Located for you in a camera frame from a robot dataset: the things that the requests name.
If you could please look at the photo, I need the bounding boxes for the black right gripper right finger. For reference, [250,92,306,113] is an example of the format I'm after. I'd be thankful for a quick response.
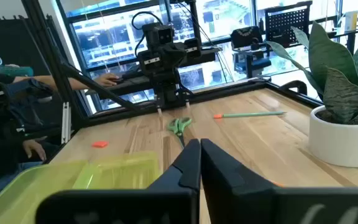
[200,139,358,224]

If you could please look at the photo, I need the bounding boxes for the snake plant in white pot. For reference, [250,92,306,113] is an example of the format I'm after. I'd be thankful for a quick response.
[265,21,358,168]

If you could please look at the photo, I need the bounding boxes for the black office chair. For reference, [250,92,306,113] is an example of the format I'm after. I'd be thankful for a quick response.
[230,26,272,78]

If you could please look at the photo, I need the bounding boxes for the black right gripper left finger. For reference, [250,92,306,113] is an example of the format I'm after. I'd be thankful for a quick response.
[35,139,201,224]

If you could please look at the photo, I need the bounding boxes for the black pegboard panel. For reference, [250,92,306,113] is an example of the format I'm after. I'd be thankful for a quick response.
[264,1,313,47]

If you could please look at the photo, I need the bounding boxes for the green pencil with orange eraser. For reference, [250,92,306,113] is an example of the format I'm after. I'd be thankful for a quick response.
[213,111,288,119]

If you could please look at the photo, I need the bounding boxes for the green-handled scissors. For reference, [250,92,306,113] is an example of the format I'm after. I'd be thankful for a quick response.
[166,116,193,147]

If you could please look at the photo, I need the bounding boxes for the black aluminium rig frame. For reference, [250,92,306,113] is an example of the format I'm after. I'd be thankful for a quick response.
[20,0,323,131]

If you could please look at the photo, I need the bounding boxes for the yellow-green transparent plastic case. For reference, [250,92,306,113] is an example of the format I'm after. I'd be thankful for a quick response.
[0,151,162,224]

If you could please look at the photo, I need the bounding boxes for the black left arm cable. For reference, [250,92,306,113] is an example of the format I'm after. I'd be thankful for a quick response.
[131,11,165,58]

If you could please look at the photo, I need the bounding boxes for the yellow box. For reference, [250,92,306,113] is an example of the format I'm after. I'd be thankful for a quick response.
[344,11,358,32]

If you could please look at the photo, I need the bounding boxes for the teal bottle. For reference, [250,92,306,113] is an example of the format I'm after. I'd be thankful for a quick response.
[0,55,34,77]

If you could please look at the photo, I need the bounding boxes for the person's hand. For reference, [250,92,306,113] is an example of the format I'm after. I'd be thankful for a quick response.
[22,139,47,162]
[93,73,121,87]

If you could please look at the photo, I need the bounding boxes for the black frame handle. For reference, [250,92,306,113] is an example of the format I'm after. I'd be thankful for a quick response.
[279,80,308,96]

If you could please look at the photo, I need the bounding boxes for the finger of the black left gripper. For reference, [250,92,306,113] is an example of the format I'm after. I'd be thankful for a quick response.
[137,49,162,116]
[183,37,203,110]

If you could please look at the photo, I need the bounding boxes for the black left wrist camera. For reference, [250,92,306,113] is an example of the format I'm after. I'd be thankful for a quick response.
[141,22,175,47]

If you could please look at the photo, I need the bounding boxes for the dark grey desk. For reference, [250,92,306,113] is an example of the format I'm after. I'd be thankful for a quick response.
[85,46,220,100]

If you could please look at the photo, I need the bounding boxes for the silver frame bracket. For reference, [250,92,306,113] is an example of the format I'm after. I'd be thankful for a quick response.
[61,101,72,145]

